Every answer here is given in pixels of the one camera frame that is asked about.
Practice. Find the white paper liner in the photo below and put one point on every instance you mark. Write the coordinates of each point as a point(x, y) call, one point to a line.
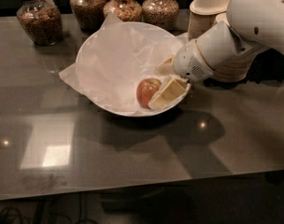
point(123, 56)

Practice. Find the stack paper bowls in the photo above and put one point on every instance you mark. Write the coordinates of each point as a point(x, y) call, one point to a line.
point(235, 70)
point(203, 14)

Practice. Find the rear stack paper bowls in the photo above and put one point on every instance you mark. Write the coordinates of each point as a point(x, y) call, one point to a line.
point(203, 14)

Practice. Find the white bowl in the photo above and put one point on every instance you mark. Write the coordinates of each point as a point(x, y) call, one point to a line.
point(86, 56)

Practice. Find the left glass cereal jar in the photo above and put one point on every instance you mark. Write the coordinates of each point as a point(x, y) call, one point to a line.
point(41, 20)

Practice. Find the red apple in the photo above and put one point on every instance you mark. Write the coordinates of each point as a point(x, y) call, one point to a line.
point(146, 89)

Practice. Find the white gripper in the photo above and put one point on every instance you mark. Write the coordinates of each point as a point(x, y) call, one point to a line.
point(189, 62)

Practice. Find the front stack paper bowls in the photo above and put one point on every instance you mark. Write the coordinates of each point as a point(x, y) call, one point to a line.
point(235, 70)

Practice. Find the glass cereal jar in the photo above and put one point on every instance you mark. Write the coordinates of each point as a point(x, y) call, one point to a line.
point(161, 13)
point(41, 20)
point(88, 13)
point(126, 10)

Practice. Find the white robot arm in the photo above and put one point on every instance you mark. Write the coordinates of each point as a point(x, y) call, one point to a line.
point(250, 25)

